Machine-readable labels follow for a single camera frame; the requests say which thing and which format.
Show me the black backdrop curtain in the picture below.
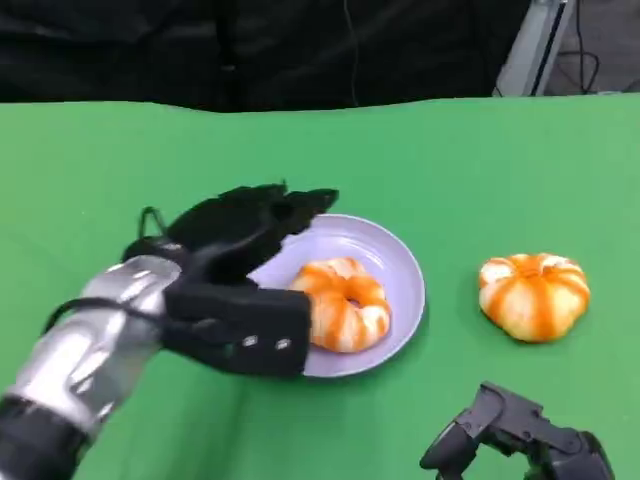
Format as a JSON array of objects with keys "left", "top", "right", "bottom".
[{"left": 0, "top": 0, "right": 534, "bottom": 114}]

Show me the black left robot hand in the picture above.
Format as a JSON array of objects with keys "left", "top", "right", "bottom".
[{"left": 122, "top": 182, "right": 342, "bottom": 287}]

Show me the orange and white bread roll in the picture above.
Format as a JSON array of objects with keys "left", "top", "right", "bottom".
[
  {"left": 289, "top": 257, "right": 392, "bottom": 355},
  {"left": 478, "top": 253, "right": 591, "bottom": 344}
]

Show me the grey metal stand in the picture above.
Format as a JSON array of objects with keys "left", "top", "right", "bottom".
[{"left": 492, "top": 0, "right": 571, "bottom": 97}]

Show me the thin black wrist cable loop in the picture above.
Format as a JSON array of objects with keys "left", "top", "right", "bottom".
[{"left": 137, "top": 205, "right": 171, "bottom": 246}]

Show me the lilac plate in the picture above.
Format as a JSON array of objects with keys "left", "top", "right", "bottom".
[{"left": 247, "top": 213, "right": 427, "bottom": 379}]

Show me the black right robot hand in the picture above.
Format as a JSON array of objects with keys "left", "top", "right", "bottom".
[{"left": 418, "top": 382, "right": 616, "bottom": 480}]

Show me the green table cloth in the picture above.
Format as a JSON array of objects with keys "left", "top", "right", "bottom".
[{"left": 0, "top": 89, "right": 640, "bottom": 480}]

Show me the black looped floor cable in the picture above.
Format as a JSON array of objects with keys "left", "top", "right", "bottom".
[{"left": 554, "top": 0, "right": 601, "bottom": 95}]

